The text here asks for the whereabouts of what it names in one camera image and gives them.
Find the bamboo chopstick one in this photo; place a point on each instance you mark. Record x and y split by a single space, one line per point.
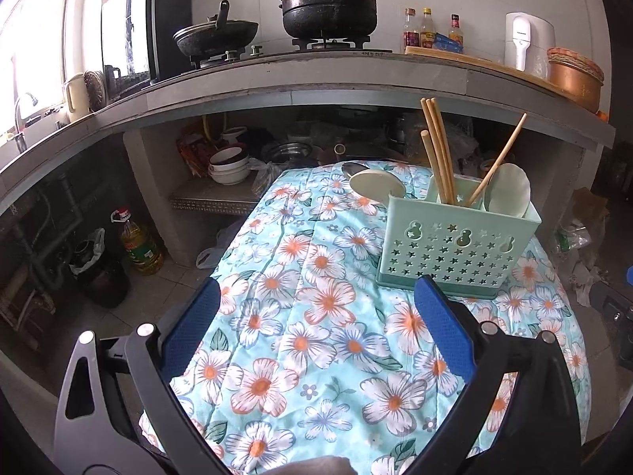
497 163

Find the dark sauce bottle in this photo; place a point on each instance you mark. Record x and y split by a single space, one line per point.
410 32

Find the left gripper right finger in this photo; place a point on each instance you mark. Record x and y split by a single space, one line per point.
479 353

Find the bamboo chopstick five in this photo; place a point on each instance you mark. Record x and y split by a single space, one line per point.
444 170

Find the cream rice paddle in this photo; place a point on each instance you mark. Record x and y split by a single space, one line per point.
377 185

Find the bamboo chopstick three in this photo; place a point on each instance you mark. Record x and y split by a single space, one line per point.
446 153

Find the black cabinet appliance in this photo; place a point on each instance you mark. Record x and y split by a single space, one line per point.
138 46

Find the white electric kettle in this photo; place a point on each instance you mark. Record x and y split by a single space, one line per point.
528 39

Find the black wok with handle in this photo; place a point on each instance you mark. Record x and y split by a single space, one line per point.
216 35

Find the bamboo chopstick two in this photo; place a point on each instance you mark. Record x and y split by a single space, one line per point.
431 124

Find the cooking oil bottle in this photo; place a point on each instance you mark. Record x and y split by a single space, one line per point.
140 246

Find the cream thermos jug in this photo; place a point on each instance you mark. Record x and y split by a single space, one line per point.
76 97

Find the mint green utensil holder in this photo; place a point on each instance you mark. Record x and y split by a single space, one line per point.
467 251

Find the grey concrete counter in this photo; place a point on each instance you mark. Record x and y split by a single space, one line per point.
328 78

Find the wooden cutting board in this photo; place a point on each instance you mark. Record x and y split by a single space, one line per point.
476 62

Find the stack of white bowls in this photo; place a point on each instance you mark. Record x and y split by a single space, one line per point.
229 166

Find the large black stock pot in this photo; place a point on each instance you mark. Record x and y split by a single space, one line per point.
329 19

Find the bamboo chopstick four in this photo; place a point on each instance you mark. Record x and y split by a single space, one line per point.
434 164

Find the copper coloured pot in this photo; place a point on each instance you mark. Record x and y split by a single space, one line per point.
577 75

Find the floral blue quilt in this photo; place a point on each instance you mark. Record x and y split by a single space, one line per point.
308 355

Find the white shell-shaped spoon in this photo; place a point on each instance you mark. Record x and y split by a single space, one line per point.
509 191

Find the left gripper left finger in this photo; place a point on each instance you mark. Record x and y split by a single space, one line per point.
157 353

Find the yellow cap sauce bottle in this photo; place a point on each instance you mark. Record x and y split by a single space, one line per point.
427 34

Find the gas stove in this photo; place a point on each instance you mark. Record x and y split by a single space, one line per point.
260 51

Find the red cap sauce bottle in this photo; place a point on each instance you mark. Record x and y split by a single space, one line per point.
455 33

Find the blue white bag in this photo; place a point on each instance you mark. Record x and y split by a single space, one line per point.
444 43

